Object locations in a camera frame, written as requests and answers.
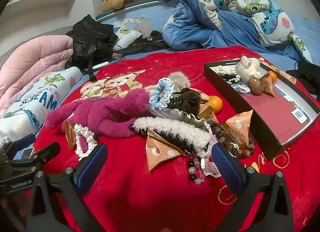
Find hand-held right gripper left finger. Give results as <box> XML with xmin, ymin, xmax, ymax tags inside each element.
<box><xmin>26</xmin><ymin>143</ymin><xmax>108</xmax><ymax>232</ymax></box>

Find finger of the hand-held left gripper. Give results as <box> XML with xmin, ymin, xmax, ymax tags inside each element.
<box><xmin>10</xmin><ymin>142</ymin><xmax>61</xmax><ymax>172</ymax></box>
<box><xmin>5</xmin><ymin>133</ymin><xmax>37</xmax><ymax>152</ymax></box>

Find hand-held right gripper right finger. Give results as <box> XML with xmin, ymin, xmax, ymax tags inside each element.
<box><xmin>211</xmin><ymin>143</ymin><xmax>300</xmax><ymax>232</ymax></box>

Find orange triangular snack packet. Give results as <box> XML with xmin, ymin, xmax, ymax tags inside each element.
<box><xmin>224</xmin><ymin>109</ymin><xmax>254</xmax><ymax>147</ymax></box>
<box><xmin>197</xmin><ymin>103</ymin><xmax>215</xmax><ymax>122</ymax></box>
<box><xmin>146</xmin><ymin>134</ymin><xmax>184</xmax><ymax>172</ymax></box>
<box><xmin>260</xmin><ymin>75</ymin><xmax>275</xmax><ymax>98</ymax></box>

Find magenta plush toy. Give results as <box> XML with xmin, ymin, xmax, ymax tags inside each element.
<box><xmin>45</xmin><ymin>88</ymin><xmax>150</xmax><ymax>139</ymax></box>

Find black shallow box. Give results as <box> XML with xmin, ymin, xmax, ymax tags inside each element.
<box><xmin>203</xmin><ymin>58</ymin><xmax>320</xmax><ymax>161</ymax></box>

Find brown fluffy hair claw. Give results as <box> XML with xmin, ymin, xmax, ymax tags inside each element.
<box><xmin>166</xmin><ymin>88</ymin><xmax>203</xmax><ymax>119</ymax></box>

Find blue white crocheted scrunchie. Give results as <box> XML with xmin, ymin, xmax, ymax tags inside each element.
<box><xmin>149</xmin><ymin>78</ymin><xmax>173</xmax><ymax>109</ymax></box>

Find pink lace scrunchie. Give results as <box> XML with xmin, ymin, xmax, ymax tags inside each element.
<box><xmin>200</xmin><ymin>157</ymin><xmax>222</xmax><ymax>178</ymax></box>

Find large cartoon print pillow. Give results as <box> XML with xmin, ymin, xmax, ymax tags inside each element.
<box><xmin>0</xmin><ymin>67</ymin><xmax>83</xmax><ymax>142</ymax></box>

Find red printed blanket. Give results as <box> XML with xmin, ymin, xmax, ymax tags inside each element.
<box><xmin>32</xmin><ymin>45</ymin><xmax>320</xmax><ymax>232</ymax></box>

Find beige lace scrunchie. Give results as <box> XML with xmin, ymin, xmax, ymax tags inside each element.
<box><xmin>181</xmin><ymin>112</ymin><xmax>213</xmax><ymax>132</ymax></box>

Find round cartoon badge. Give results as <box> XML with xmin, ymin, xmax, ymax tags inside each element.
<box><xmin>231</xmin><ymin>82</ymin><xmax>251</xmax><ymax>94</ymax></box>

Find clear plastic bag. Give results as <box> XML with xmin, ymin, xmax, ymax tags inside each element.
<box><xmin>149</xmin><ymin>105</ymin><xmax>184</xmax><ymax>122</ymax></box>

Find pink quilt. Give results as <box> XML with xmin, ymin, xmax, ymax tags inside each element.
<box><xmin>0</xmin><ymin>35</ymin><xmax>75</xmax><ymax>117</ymax></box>

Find black white-lace scrunchie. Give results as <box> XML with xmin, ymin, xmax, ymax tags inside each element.
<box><xmin>217</xmin><ymin>72</ymin><xmax>242</xmax><ymax>85</ymax></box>

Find cream crocheted scrunchie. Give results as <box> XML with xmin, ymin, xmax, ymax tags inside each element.
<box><xmin>215</xmin><ymin>65</ymin><xmax>238</xmax><ymax>74</ymax></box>

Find grey fur scrunchie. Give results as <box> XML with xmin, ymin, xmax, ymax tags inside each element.
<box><xmin>167</xmin><ymin>71</ymin><xmax>192</xmax><ymax>91</ymax></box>

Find white plush toy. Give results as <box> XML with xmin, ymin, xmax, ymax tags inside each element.
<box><xmin>236</xmin><ymin>56</ymin><xmax>262</xmax><ymax>83</ymax></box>

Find white slim device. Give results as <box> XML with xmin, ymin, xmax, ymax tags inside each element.
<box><xmin>92</xmin><ymin>61</ymin><xmax>109</xmax><ymax>70</ymax></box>

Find black plastic bag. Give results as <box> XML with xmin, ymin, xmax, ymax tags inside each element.
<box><xmin>64</xmin><ymin>15</ymin><xmax>119</xmax><ymax>73</ymax></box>

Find black clothes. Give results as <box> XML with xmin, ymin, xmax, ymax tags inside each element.
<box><xmin>286</xmin><ymin>61</ymin><xmax>320</xmax><ymax>103</ymax></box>

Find black lace garment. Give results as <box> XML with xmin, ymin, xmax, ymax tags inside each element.
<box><xmin>114</xmin><ymin>30</ymin><xmax>170</xmax><ymax>59</ymax></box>

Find small cartoon print pillow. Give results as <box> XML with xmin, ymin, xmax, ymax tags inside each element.
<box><xmin>112</xmin><ymin>18</ymin><xmax>142</xmax><ymax>49</ymax></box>

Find blue cartoon printed quilt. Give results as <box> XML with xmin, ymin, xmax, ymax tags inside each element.
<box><xmin>160</xmin><ymin>0</ymin><xmax>314</xmax><ymax>64</ymax></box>

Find blue bed sheet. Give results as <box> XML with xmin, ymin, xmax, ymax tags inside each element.
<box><xmin>96</xmin><ymin>5</ymin><xmax>320</xmax><ymax>68</ymax></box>

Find grey bed headboard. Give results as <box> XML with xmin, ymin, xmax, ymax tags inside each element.
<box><xmin>95</xmin><ymin>0</ymin><xmax>165</xmax><ymax>21</ymax></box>

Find wooden bead bracelet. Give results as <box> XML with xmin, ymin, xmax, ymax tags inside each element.
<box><xmin>211</xmin><ymin>123</ymin><xmax>256</xmax><ymax>159</ymax></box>

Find black pink bead bracelet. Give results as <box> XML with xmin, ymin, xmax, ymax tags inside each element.
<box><xmin>188</xmin><ymin>157</ymin><xmax>207</xmax><ymax>185</ymax></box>

